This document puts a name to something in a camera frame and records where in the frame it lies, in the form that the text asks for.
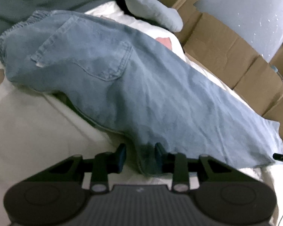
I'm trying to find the bear print bed sheet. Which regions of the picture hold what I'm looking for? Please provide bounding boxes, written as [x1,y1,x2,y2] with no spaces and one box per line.
[0,1,283,226]

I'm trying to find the blue denim pants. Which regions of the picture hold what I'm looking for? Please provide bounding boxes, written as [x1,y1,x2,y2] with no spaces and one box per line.
[0,10,283,177]

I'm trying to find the grey wrapped mattress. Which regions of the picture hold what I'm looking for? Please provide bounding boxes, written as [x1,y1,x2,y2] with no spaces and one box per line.
[193,0,283,63]

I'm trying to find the grey neck pillow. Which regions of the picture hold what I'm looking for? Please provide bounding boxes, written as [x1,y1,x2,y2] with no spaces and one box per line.
[117,0,184,32]

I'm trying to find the flattened cardboard box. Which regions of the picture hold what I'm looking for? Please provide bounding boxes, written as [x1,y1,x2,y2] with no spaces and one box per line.
[151,0,283,142]

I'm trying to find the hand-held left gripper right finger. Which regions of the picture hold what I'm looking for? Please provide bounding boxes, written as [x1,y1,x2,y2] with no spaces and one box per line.
[154,142,236,192]

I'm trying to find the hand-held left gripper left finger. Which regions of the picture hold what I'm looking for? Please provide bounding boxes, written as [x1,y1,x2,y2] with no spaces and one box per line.
[47,144,127,192]

